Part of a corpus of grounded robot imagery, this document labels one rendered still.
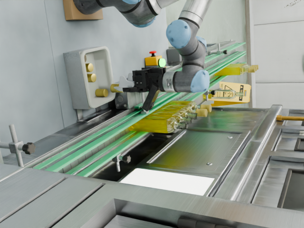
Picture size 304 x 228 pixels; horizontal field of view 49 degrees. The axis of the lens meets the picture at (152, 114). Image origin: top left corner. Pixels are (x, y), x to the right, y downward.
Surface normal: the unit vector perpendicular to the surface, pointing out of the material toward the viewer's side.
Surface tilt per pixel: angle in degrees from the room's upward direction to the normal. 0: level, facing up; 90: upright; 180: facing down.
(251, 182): 90
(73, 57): 90
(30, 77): 0
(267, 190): 90
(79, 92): 90
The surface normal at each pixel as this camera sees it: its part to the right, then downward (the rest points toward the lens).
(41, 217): -0.11, -0.96
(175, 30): -0.43, -0.26
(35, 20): 0.88, 0.04
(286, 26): -0.47, 0.29
